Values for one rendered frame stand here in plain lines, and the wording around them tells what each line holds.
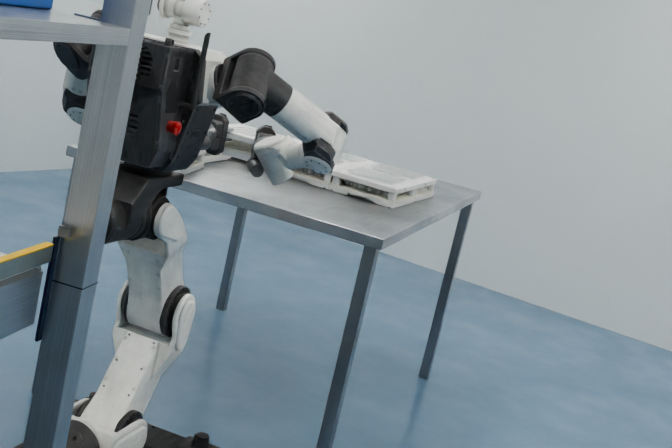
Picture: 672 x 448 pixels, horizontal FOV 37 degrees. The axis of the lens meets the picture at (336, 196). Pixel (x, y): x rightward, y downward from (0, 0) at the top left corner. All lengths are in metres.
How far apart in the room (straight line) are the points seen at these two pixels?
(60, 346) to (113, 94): 0.47
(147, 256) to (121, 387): 0.37
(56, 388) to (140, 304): 0.81
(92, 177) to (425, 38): 4.89
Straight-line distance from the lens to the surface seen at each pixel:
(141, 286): 2.66
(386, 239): 2.93
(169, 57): 2.24
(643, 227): 6.15
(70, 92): 2.72
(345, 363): 3.03
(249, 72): 2.31
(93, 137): 1.80
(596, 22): 6.22
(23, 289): 1.79
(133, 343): 2.75
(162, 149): 2.31
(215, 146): 2.91
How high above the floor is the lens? 1.47
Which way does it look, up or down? 10 degrees down
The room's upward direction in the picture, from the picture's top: 13 degrees clockwise
